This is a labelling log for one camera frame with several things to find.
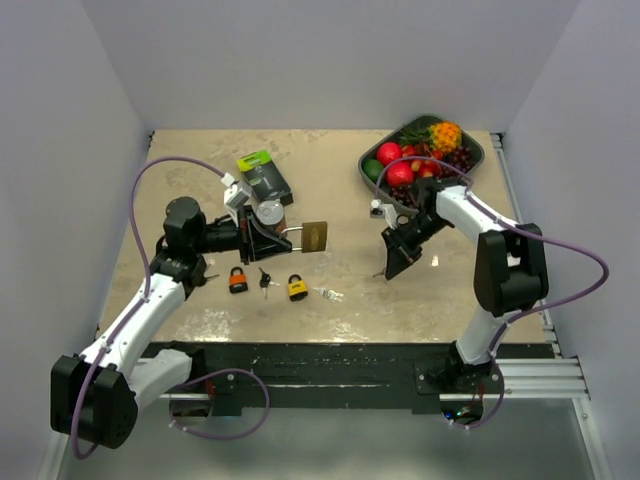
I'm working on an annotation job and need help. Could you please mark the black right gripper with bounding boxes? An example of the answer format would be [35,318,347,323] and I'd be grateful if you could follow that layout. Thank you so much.
[382,214,450,280]

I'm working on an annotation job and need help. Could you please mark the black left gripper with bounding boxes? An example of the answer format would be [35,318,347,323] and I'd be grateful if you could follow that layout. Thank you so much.
[192,204,292,265]

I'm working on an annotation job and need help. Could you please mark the orange padlock key bunch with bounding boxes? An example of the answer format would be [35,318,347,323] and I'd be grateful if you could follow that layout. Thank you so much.
[259,267,279,299]

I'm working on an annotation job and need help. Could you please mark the brass padlock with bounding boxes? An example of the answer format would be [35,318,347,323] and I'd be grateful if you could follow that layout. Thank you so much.
[280,221,328,253]

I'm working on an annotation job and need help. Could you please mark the orange black padlock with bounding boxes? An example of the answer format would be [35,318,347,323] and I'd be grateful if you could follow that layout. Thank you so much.
[228,266,248,294]

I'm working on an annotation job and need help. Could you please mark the yellow black padlock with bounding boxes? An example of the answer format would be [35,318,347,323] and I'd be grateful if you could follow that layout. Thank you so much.
[287,274,309,302]

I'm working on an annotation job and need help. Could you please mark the silver key bunch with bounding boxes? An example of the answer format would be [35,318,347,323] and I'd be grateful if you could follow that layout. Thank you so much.
[313,287,344,303]

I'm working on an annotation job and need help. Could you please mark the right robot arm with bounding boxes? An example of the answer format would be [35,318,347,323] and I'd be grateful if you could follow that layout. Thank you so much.
[370,178,549,393]

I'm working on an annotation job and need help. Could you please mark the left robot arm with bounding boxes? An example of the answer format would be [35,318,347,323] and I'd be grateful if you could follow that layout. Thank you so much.
[50,197,294,449]

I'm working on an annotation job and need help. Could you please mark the silver pull-tab tin can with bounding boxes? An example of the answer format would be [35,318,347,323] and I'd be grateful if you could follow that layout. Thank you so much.
[256,200,287,236]

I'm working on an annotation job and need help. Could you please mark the Gillette razor box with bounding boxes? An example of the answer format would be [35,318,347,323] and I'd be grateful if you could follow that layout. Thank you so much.
[236,150,294,206]

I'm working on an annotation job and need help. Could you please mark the red apple lower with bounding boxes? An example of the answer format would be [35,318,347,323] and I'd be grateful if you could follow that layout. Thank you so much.
[386,161,414,188]

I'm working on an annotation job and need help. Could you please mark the red apple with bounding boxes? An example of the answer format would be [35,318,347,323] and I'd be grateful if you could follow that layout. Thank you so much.
[376,142,403,167]
[386,161,414,188]

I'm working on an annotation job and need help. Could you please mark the red yellow cherries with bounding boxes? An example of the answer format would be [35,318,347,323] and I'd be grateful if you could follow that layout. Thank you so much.
[402,142,443,178]

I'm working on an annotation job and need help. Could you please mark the green lime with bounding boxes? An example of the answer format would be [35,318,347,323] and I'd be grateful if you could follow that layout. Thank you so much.
[362,159,384,184]

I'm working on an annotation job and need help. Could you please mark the red apple upper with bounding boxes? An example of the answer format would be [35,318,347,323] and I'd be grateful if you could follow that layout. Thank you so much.
[376,142,403,167]

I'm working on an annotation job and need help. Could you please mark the dark red grape bunch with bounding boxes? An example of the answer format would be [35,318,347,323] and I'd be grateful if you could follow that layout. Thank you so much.
[387,146,475,208]

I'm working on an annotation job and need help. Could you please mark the green leafy sprig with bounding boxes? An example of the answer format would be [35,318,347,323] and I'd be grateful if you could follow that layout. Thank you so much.
[398,124,432,146]

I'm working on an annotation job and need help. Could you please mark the orange yellow pineapple toy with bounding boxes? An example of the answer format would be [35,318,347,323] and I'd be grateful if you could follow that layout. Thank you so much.
[428,122,462,155]

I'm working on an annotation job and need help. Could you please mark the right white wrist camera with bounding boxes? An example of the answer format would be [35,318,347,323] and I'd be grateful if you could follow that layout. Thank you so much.
[369,198,397,227]

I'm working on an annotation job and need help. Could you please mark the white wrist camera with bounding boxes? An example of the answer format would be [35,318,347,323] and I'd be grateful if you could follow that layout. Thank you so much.
[221,173,252,226]
[369,198,397,227]

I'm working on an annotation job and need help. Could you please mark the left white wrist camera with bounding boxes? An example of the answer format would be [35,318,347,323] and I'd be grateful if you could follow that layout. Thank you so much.
[221,173,252,226]

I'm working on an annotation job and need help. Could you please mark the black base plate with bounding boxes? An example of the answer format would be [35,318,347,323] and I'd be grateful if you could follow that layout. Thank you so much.
[134,339,556,417]

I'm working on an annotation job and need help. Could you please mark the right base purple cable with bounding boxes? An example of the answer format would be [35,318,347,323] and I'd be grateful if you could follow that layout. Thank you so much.
[447,362,506,430]

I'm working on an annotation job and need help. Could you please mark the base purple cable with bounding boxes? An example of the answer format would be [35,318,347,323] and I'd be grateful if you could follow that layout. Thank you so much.
[168,368,272,441]
[447,362,506,430]

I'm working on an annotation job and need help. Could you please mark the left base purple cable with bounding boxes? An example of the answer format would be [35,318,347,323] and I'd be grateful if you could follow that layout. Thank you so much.
[168,368,272,441]

